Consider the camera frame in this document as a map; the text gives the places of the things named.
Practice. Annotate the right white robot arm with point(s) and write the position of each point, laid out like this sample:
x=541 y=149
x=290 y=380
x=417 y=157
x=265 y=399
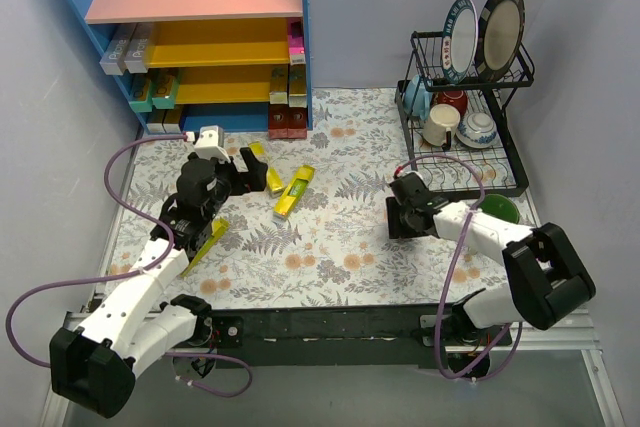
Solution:
x=546 y=279

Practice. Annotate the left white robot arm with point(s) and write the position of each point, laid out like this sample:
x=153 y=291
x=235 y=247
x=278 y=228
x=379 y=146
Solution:
x=97 y=363

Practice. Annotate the cream mug with dark handle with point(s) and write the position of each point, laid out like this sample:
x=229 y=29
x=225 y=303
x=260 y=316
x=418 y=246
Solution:
x=441 y=126

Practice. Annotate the yellow toothpaste box front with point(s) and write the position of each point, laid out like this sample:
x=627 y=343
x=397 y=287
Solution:
x=219 y=227

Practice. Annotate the blue shelf with coloured boards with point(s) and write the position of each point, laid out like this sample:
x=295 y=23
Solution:
x=225 y=49

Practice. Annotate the silver blue R.O box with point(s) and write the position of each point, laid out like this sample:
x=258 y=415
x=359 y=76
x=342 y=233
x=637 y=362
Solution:
x=297 y=86

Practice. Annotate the white plate with green rim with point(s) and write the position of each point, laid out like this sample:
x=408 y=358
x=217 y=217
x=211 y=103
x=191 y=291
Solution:
x=459 y=40

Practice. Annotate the blue and white bowl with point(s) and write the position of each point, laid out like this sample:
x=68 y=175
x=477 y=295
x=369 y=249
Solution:
x=477 y=130

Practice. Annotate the silver purple toothpaste box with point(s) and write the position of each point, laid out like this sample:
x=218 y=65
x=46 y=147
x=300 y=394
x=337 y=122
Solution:
x=155 y=122

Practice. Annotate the plain silver toothpaste box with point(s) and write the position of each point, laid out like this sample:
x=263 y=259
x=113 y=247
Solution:
x=113 y=60

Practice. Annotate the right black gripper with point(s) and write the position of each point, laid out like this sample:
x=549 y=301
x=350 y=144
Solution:
x=396 y=217

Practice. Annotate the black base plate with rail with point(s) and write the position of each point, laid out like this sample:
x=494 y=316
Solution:
x=370 y=367

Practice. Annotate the green mug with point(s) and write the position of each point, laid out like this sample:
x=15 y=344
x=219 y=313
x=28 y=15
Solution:
x=500 y=207

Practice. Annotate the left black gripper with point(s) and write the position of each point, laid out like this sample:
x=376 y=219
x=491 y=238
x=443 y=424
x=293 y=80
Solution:
x=236 y=177

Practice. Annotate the red ceramic bowl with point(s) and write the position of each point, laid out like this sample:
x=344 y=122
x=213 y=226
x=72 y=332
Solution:
x=455 y=98

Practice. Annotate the floral table mat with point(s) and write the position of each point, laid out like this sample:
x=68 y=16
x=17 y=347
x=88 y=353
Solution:
x=334 y=249

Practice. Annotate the dark rimmed grey plate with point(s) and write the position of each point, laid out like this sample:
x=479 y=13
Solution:
x=500 y=31

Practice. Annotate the pink toothpaste box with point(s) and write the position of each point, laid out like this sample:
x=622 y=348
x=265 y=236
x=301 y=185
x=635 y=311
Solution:
x=296 y=44

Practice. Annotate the light blue cup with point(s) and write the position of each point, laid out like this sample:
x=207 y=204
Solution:
x=417 y=99

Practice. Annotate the yellow toothpaste box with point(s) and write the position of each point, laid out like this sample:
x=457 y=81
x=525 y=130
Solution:
x=219 y=227
x=293 y=193
x=274 y=184

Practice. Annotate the black wire dish rack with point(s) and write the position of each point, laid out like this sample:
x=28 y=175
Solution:
x=499 y=164

